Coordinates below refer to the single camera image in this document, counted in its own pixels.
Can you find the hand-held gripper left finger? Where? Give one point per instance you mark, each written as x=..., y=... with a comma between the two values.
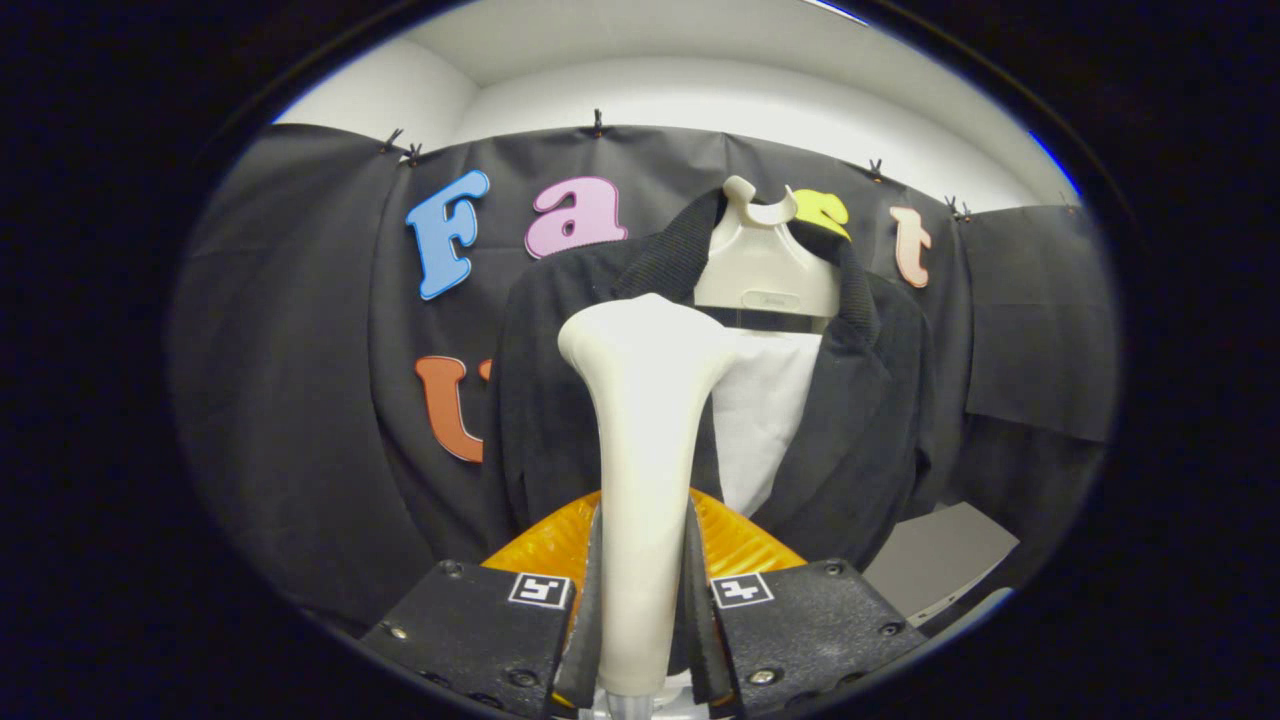
x=470, y=630

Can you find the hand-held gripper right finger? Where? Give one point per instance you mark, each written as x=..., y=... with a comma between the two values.
x=810, y=630

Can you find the black jacket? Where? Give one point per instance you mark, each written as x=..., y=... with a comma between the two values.
x=870, y=420

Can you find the white garment steamer nozzle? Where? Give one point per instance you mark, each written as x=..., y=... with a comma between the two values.
x=645, y=430

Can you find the grey cabinet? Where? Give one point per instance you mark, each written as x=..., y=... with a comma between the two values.
x=940, y=555

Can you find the black backdrop cloth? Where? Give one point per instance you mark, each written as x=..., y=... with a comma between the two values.
x=300, y=400

